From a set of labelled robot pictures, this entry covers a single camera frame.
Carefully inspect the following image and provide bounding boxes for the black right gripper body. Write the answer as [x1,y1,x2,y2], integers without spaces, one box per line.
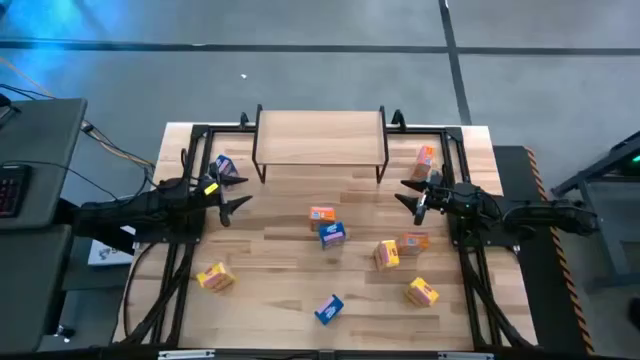
[412,172,469,227]

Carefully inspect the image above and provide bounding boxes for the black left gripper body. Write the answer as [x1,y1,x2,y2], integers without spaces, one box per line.
[192,172,236,229]

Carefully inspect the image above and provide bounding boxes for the blue Frosted Flakes cereal box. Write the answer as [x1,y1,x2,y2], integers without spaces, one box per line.
[318,221,348,250]
[213,153,240,187]
[313,293,345,326]

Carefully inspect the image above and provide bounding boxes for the orange Mini-Wheats cereal box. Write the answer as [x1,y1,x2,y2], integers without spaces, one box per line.
[410,144,437,182]
[397,231,431,257]
[308,205,337,232]

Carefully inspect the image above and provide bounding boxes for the yellow Corn Pops cereal box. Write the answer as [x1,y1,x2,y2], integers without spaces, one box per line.
[372,239,401,273]
[403,276,441,308]
[195,262,237,293]

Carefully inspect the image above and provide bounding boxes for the white printed box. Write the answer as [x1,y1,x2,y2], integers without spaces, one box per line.
[87,224,137,267]

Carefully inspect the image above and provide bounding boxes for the black diagonal support beam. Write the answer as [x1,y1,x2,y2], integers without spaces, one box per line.
[52,197,136,256]

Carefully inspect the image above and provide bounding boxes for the black hazard-striped floor mat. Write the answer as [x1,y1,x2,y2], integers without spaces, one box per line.
[492,144,597,356]

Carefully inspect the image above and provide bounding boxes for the grey desk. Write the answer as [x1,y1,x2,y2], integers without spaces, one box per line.
[0,223,74,354]
[0,97,89,231]

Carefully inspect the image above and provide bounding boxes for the black metal cart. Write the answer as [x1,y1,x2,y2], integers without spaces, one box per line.
[549,129,640,294]

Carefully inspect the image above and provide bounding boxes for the black backlit keyboard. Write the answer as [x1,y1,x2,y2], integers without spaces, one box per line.
[0,163,32,219]

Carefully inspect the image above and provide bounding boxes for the black device with green light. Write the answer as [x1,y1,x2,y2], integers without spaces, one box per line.
[619,149,640,176]

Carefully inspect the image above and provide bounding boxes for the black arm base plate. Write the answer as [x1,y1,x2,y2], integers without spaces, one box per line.
[447,207,522,249]
[132,205,207,246]

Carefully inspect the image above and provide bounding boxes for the black aluminium table frame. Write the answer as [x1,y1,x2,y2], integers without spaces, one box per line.
[113,122,539,351]

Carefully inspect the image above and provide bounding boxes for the orange and black cable bundle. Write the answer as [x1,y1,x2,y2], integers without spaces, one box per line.
[0,54,157,171]

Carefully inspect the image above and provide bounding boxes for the wooden shelf black metal frame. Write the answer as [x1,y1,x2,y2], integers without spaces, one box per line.
[251,103,390,185]

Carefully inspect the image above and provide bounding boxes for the silver metal bracket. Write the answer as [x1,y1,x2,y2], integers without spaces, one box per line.
[437,351,496,360]
[157,349,216,360]

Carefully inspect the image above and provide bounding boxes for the black keyboard cable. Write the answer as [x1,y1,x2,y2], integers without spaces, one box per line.
[0,159,124,201]

